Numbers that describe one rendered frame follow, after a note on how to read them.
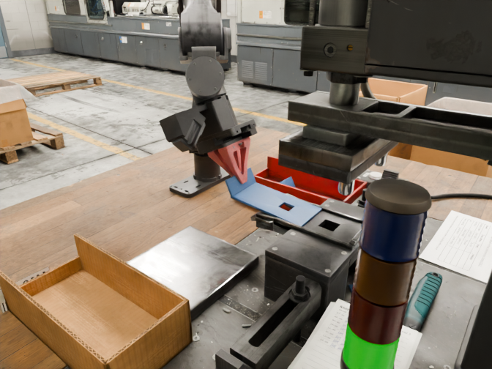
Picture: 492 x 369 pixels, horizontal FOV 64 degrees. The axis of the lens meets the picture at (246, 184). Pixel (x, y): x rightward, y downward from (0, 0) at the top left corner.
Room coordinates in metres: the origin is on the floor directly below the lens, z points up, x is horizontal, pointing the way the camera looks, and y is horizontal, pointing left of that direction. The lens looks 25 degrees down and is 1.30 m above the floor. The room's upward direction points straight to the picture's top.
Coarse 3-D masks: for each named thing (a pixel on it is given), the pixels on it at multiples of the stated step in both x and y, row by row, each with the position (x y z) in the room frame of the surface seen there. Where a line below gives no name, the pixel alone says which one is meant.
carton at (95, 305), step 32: (96, 256) 0.49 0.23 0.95; (32, 288) 0.46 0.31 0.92; (64, 288) 0.47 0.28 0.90; (96, 288) 0.47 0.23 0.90; (128, 288) 0.44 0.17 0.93; (160, 288) 0.40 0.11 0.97; (32, 320) 0.38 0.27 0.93; (64, 320) 0.41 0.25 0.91; (96, 320) 0.41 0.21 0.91; (128, 320) 0.41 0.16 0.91; (160, 320) 0.34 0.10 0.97; (64, 352) 0.33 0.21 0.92; (96, 352) 0.29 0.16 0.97; (128, 352) 0.30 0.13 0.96; (160, 352) 0.33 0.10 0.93
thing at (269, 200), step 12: (228, 180) 0.61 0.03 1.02; (252, 180) 0.65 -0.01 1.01; (240, 192) 0.61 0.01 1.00; (252, 192) 0.61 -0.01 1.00; (264, 192) 0.62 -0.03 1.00; (276, 192) 0.62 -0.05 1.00; (252, 204) 0.57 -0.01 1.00; (264, 204) 0.57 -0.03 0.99; (276, 204) 0.57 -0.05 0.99; (288, 204) 0.58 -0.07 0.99; (300, 204) 0.58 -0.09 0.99; (312, 204) 0.58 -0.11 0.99; (276, 216) 0.54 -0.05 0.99; (288, 216) 0.54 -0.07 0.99; (300, 216) 0.54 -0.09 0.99; (312, 216) 0.54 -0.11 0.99
